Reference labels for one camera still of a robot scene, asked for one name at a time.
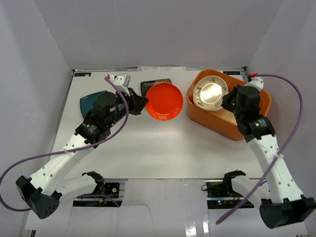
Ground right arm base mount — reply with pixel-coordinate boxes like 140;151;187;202
201;170;246;209

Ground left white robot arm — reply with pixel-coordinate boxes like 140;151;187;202
16;88;149;219

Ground cream floral round plate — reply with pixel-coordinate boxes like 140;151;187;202
193;76;229;111

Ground black table label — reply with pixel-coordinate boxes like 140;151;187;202
223;71;240;75
74;72;91;77

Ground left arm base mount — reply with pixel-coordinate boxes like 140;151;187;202
73;182;124;207

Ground right black table label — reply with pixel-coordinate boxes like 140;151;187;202
223;71;240;75

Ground orange round plate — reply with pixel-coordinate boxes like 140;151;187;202
146;82;184;121

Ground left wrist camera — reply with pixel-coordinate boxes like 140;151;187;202
108;74;131;96

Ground tan round plate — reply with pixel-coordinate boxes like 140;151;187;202
212;108;237;125

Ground black floral square plate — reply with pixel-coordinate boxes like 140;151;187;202
140;78;172;97

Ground left black table label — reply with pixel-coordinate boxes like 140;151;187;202
74;72;91;77

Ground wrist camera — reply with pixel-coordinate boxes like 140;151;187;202
108;74;131;96
247;73;264;91

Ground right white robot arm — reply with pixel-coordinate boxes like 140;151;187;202
222;85;316;229

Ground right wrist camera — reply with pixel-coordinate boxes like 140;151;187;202
247;73;264;91

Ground orange plastic bin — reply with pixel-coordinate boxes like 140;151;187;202
186;69;276;142

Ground papers at back edge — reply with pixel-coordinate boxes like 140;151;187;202
138;66;186;72

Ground teal square plate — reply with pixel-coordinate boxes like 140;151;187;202
79;90;107;119

